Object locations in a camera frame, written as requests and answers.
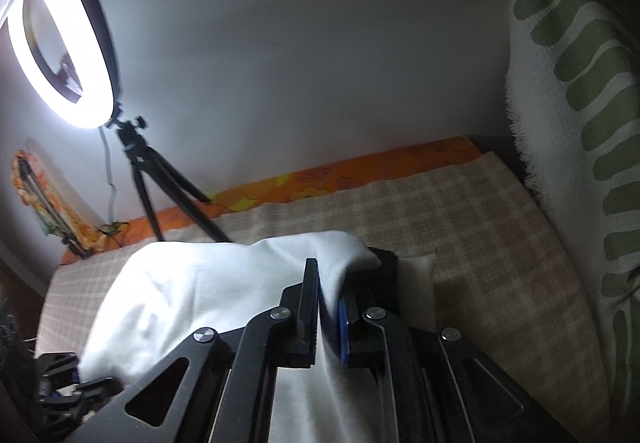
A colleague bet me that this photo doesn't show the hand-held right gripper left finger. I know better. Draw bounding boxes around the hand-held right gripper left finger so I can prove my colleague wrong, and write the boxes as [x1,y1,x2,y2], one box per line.
[62,258,321,443]

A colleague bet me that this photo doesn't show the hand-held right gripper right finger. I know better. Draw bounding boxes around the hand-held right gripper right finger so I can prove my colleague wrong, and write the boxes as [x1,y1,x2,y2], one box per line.
[337,293,571,443]

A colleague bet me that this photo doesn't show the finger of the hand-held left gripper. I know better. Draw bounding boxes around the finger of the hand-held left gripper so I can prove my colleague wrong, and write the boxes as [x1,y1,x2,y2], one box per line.
[74,375,124,413]

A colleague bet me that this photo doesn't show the white pants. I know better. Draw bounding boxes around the white pants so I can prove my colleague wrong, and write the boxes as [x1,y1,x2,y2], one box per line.
[79,230,383,443]

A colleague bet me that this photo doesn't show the orange patterned bedsheet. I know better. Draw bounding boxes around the orange patterned bedsheet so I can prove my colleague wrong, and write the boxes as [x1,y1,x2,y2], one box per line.
[60,135,483,264]

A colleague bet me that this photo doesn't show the beige plaid blanket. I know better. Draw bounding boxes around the beige plaid blanket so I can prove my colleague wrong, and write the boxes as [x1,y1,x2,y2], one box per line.
[37,152,613,443]

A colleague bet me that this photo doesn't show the colourful floral cloth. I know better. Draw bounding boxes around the colourful floral cloth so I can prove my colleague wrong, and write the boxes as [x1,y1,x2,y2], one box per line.
[10,150,123,254]

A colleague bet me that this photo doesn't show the white green patterned blanket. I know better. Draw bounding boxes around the white green patterned blanket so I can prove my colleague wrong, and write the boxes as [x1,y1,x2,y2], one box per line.
[502,0,640,429]

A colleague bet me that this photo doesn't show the grey ring light cable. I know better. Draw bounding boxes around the grey ring light cable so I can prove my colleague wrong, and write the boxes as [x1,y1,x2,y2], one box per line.
[97,125,118,229]

